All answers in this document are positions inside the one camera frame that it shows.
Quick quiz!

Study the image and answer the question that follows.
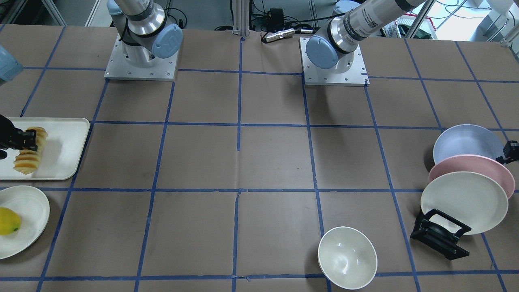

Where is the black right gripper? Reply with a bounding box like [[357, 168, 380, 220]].
[[0, 115, 25, 159]]

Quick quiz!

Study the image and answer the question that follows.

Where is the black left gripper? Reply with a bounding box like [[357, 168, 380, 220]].
[[503, 140, 519, 164]]

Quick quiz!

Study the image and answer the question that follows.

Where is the blue plate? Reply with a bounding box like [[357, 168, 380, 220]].
[[433, 124, 504, 164]]

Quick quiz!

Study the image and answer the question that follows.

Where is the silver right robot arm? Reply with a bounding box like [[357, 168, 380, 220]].
[[0, 0, 183, 159]]

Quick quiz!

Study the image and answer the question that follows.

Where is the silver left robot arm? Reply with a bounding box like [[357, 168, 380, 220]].
[[300, 0, 518, 164]]

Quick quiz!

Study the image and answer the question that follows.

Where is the pink plate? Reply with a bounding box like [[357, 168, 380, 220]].
[[428, 155, 516, 198]]

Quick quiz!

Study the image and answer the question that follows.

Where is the white plate in rack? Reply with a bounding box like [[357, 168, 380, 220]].
[[420, 172, 508, 235]]

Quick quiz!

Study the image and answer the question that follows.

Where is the white plate with lemon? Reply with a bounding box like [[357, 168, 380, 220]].
[[0, 185, 50, 259]]

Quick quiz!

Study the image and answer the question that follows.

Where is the black plate rack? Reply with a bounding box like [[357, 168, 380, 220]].
[[410, 209, 472, 260]]

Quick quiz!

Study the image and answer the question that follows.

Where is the white rectangular tray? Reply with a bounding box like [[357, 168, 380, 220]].
[[0, 118, 90, 180]]

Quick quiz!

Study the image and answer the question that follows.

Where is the yellow lemon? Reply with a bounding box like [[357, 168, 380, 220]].
[[0, 207, 21, 236]]

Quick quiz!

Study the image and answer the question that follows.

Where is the white bowl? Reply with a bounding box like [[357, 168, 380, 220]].
[[317, 227, 378, 290]]

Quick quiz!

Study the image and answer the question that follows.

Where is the silver cylindrical connector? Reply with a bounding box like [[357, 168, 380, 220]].
[[261, 28, 296, 44]]

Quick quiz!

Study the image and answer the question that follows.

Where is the black power adapter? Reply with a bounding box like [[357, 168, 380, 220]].
[[266, 8, 284, 31]]

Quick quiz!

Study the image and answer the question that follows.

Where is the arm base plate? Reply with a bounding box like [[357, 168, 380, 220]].
[[300, 37, 370, 86], [104, 35, 180, 82]]

